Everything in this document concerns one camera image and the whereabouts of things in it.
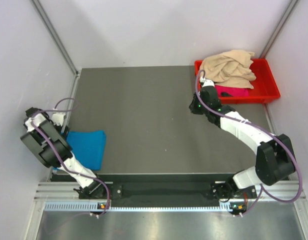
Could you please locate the beige t-shirt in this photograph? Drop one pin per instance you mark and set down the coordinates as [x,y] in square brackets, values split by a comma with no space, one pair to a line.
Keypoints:
[230,69]

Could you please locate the blue t-shirt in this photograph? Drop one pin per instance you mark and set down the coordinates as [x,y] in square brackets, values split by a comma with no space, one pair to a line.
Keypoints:
[87,149]

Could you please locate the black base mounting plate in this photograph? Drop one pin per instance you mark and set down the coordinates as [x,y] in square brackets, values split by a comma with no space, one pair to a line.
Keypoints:
[165,190]

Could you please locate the corner aluminium post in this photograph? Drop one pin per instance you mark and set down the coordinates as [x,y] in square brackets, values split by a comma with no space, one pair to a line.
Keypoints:
[54,35]
[279,27]

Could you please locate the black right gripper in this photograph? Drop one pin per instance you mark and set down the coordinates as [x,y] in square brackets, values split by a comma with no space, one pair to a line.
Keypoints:
[193,106]

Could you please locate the left corner aluminium post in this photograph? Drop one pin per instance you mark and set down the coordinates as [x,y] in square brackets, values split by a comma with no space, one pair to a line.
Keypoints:
[54,35]

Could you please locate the pink t-shirt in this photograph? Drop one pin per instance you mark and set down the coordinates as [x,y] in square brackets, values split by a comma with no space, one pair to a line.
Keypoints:
[224,91]

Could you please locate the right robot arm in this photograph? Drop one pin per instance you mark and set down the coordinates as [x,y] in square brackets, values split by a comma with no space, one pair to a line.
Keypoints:
[275,159]

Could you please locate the white slotted cable duct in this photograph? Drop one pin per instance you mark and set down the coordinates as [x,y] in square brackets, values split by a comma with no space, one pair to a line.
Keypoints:
[98,207]

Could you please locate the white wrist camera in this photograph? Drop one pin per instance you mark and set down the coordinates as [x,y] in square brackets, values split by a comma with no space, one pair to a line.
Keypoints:
[205,82]
[58,117]

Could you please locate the right corner aluminium post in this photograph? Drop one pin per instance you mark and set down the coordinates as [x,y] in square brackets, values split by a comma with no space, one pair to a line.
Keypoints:
[279,27]

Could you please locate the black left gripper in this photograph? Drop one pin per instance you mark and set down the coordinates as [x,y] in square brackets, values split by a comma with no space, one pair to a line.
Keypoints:
[66,131]

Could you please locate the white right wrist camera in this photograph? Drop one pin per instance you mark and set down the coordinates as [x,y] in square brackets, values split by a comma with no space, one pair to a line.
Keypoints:
[205,82]

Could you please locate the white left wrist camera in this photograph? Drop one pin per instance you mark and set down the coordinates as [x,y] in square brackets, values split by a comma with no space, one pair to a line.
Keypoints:
[58,117]

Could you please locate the red plastic bin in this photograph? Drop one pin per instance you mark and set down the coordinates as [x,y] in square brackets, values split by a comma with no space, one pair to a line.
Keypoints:
[265,88]

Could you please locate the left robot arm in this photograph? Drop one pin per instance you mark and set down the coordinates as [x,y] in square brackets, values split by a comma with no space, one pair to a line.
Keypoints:
[47,142]

